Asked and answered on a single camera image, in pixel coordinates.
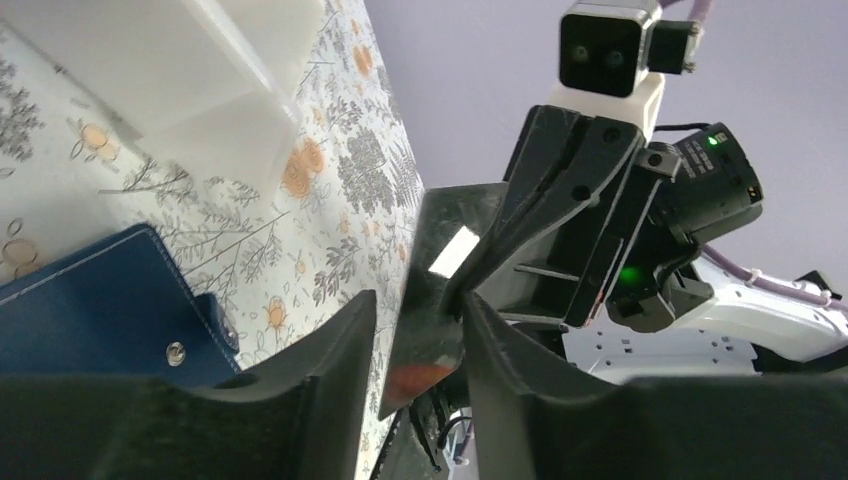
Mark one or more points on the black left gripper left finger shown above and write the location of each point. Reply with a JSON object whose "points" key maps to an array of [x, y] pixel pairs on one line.
{"points": [[297, 415]]}

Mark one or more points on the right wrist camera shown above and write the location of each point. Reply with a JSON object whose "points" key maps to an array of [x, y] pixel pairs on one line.
{"points": [[614, 57]]}

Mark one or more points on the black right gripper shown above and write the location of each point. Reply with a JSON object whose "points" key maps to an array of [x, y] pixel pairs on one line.
{"points": [[579, 229]]}

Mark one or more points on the white plastic card box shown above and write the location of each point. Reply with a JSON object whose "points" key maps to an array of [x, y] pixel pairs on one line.
{"points": [[207, 84]]}

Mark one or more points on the floral tablecloth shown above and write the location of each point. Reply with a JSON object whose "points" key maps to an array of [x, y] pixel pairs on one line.
{"points": [[341, 220]]}

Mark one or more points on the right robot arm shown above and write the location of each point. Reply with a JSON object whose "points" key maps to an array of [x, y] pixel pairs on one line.
{"points": [[757, 323]]}

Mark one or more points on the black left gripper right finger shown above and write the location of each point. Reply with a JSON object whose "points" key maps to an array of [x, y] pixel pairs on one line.
{"points": [[538, 417]]}

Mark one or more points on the blue leather card holder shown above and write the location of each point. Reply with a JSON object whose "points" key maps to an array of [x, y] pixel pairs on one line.
{"points": [[118, 306]]}

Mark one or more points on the black credit card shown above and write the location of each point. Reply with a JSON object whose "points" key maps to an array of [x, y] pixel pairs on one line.
{"points": [[427, 345]]}

